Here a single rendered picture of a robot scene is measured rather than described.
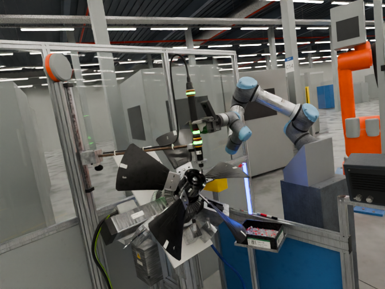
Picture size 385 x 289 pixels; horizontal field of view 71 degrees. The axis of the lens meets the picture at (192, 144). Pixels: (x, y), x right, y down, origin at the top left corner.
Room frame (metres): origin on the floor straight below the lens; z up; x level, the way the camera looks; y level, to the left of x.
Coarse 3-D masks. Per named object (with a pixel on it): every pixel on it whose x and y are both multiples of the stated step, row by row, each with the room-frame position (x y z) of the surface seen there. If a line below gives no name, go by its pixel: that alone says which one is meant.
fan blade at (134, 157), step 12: (132, 144) 1.25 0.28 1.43; (132, 156) 1.23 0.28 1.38; (144, 156) 1.24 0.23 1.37; (120, 168) 1.19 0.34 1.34; (132, 168) 1.21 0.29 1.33; (144, 168) 1.22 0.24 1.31; (156, 168) 1.24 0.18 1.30; (120, 180) 1.18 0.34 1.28; (132, 180) 1.20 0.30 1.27; (144, 180) 1.22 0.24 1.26; (156, 180) 1.24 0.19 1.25
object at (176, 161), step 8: (160, 136) 1.50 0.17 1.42; (184, 136) 1.48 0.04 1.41; (192, 136) 1.47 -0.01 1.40; (160, 144) 1.48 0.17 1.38; (176, 144) 1.45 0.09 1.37; (184, 144) 1.44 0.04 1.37; (168, 152) 1.44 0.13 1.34; (176, 152) 1.42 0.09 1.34; (184, 152) 1.40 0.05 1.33; (176, 160) 1.39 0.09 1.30; (184, 160) 1.38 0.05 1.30
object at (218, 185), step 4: (216, 180) 1.72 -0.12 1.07; (220, 180) 1.74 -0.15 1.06; (224, 180) 1.76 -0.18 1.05; (208, 184) 1.78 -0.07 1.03; (212, 184) 1.75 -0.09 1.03; (216, 184) 1.72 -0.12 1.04; (220, 184) 1.73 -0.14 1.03; (224, 184) 1.76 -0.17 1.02; (204, 188) 1.82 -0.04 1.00; (208, 188) 1.79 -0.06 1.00; (212, 188) 1.76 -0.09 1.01; (216, 188) 1.73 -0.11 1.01; (220, 188) 1.73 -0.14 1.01; (224, 188) 1.76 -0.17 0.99
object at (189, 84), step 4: (188, 76) 1.34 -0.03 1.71; (188, 80) 1.34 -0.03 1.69; (188, 84) 1.33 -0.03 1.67; (192, 84) 1.34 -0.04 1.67; (188, 88) 1.37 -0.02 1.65; (196, 148) 1.34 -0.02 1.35; (200, 148) 1.33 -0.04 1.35; (196, 152) 1.34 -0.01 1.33; (200, 152) 1.33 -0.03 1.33; (200, 156) 1.33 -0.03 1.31; (200, 160) 1.33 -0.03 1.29; (200, 164) 1.34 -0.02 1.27
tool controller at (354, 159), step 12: (360, 156) 1.12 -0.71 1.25; (372, 156) 1.09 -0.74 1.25; (384, 156) 1.06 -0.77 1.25; (348, 168) 1.09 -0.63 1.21; (360, 168) 1.06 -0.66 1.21; (372, 168) 1.03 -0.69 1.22; (384, 168) 1.00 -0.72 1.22; (348, 180) 1.11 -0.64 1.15; (360, 180) 1.07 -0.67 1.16; (372, 180) 1.04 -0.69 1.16; (384, 180) 1.01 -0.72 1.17; (348, 192) 1.13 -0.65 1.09; (360, 192) 1.09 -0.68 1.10; (372, 192) 1.05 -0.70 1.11; (384, 192) 1.02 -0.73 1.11; (384, 204) 1.04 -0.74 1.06
